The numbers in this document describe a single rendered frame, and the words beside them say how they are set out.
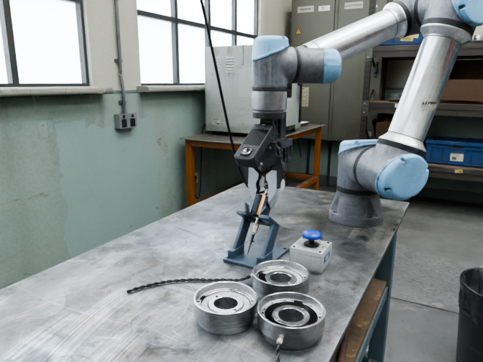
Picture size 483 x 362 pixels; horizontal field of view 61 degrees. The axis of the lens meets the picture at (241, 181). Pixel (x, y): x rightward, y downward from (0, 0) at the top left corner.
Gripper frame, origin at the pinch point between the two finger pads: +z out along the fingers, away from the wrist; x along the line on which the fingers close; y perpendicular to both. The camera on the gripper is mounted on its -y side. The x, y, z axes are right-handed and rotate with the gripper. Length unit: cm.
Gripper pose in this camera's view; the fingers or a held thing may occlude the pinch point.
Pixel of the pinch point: (262, 202)
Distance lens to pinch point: 91.5
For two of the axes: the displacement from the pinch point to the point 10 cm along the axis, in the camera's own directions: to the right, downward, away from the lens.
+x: -8.6, -1.3, 5.0
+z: 0.0, 9.7, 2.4
